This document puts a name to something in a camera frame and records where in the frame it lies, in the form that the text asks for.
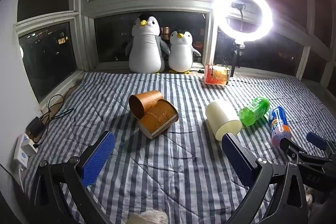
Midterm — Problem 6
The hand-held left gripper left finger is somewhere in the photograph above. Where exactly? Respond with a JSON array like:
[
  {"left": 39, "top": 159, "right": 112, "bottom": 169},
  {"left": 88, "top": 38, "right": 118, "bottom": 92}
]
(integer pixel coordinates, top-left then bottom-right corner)
[{"left": 30, "top": 131, "right": 116, "bottom": 224}]

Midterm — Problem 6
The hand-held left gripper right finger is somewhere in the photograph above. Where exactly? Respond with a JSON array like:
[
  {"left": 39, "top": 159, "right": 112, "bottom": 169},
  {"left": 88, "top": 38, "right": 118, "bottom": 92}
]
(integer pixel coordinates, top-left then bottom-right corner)
[{"left": 221, "top": 132, "right": 309, "bottom": 224}]

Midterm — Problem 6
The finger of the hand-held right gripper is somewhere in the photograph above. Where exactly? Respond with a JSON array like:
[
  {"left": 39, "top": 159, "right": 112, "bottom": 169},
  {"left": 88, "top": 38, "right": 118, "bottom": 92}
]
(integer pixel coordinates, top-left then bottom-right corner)
[
  {"left": 306, "top": 132, "right": 336, "bottom": 157},
  {"left": 279, "top": 137, "right": 336, "bottom": 169}
]

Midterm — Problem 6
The white cup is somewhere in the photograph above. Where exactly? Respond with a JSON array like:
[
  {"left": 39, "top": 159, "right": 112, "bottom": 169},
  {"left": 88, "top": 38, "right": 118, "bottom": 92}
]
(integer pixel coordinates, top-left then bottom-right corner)
[{"left": 205, "top": 98, "right": 242, "bottom": 142}]

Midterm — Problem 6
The brown paper cup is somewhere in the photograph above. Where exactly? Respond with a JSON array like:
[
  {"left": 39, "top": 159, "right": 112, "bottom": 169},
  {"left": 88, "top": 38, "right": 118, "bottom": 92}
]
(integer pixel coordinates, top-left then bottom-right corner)
[
  {"left": 129, "top": 90, "right": 165, "bottom": 120},
  {"left": 138, "top": 98, "right": 180, "bottom": 140}
]

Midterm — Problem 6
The blue plastic bottle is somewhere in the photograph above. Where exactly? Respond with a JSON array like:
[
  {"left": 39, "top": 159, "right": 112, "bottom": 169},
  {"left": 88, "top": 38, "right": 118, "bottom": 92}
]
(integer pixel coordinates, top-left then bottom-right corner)
[{"left": 268, "top": 106, "right": 293, "bottom": 147}]

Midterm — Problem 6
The green plastic bottle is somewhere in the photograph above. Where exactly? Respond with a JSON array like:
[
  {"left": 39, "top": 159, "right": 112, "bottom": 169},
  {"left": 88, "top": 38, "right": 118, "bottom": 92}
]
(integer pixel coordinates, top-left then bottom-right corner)
[{"left": 239, "top": 96, "right": 270, "bottom": 128}]

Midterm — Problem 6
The striped blanket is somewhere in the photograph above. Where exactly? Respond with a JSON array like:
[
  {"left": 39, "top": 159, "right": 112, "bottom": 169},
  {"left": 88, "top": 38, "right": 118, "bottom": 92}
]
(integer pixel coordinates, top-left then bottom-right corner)
[{"left": 20, "top": 70, "right": 336, "bottom": 224}]

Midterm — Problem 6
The black charger adapter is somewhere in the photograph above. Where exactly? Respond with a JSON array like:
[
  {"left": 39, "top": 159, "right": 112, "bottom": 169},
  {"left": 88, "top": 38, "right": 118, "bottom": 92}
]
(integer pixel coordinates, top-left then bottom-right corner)
[{"left": 29, "top": 117, "right": 45, "bottom": 137}]

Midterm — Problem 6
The white plug adapter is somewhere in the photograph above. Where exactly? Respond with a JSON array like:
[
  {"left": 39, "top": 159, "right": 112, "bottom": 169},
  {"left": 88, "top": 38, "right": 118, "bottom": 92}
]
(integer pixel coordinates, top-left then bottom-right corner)
[{"left": 20, "top": 139, "right": 38, "bottom": 156}]

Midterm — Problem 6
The white fluffy cloth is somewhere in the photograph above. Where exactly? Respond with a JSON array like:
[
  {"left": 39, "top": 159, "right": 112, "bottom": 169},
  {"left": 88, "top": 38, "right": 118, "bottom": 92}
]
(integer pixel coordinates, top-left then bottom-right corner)
[{"left": 128, "top": 209, "right": 169, "bottom": 224}]

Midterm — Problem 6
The white power strip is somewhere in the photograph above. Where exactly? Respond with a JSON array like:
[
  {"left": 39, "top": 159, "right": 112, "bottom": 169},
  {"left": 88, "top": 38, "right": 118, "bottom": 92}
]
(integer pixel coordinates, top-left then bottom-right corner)
[{"left": 10, "top": 133, "right": 39, "bottom": 171}]

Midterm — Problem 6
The orange snack packet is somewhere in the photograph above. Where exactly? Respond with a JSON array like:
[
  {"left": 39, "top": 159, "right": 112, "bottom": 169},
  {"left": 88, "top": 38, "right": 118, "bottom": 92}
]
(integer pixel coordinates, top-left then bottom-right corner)
[{"left": 204, "top": 64, "right": 232, "bottom": 86}]

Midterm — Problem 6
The black tripod stand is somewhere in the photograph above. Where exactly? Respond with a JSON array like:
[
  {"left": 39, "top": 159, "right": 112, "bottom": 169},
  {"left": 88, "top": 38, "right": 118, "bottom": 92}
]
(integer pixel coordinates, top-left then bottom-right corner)
[{"left": 223, "top": 42, "right": 246, "bottom": 79}]

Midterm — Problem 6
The large penguin plush toy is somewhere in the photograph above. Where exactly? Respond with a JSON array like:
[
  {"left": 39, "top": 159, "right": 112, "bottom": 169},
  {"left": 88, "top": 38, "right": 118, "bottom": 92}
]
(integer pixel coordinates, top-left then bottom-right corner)
[{"left": 125, "top": 13, "right": 171, "bottom": 74}]

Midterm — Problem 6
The small penguin plush toy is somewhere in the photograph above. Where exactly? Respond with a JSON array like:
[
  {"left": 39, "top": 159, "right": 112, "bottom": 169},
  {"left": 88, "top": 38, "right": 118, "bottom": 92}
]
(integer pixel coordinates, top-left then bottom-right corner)
[{"left": 168, "top": 31, "right": 202, "bottom": 75}]

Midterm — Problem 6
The black phone holder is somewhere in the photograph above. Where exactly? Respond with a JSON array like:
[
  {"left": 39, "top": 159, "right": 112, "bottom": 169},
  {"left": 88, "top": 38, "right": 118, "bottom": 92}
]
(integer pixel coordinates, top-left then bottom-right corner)
[{"left": 231, "top": 0, "right": 247, "bottom": 33}]

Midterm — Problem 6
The black adapter with cables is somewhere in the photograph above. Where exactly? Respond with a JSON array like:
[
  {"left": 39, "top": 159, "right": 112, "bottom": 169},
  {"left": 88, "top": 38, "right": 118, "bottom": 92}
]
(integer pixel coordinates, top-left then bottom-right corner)
[{"left": 34, "top": 108, "right": 75, "bottom": 149}]

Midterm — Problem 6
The black cable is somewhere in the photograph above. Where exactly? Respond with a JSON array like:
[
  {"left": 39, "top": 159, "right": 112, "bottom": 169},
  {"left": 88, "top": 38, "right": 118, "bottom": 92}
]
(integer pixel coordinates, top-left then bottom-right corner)
[{"left": 39, "top": 94, "right": 67, "bottom": 123}]

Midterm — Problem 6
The ring light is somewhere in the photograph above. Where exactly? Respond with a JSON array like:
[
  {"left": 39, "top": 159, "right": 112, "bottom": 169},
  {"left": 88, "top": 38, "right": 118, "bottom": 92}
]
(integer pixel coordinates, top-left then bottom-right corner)
[{"left": 212, "top": 0, "right": 274, "bottom": 44}]

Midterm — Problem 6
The white window frame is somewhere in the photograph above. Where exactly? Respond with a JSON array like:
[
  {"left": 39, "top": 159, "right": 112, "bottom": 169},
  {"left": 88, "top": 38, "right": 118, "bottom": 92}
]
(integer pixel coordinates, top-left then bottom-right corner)
[{"left": 13, "top": 0, "right": 336, "bottom": 110}]

